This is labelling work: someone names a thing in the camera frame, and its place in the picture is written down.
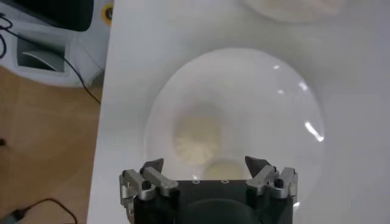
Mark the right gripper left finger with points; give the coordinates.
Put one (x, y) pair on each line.
(158, 182)

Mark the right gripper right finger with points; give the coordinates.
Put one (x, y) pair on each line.
(262, 178)

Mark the white steamed baozi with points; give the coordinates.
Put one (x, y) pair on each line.
(225, 170)
(196, 141)

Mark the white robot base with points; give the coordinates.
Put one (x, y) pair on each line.
(82, 45)

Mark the white round plate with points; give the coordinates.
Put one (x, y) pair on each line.
(259, 106)

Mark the cream electric cooker pot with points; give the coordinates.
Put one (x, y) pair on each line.
(292, 9)

